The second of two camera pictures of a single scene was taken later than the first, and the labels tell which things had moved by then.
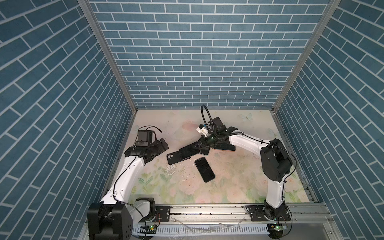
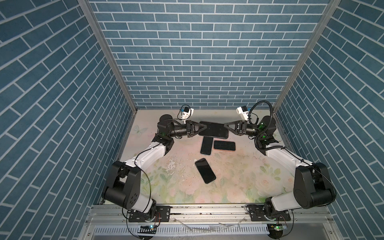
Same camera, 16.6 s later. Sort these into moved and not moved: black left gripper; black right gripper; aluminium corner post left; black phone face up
Moved: black left gripper; black right gripper
Not moved: aluminium corner post left; black phone face up
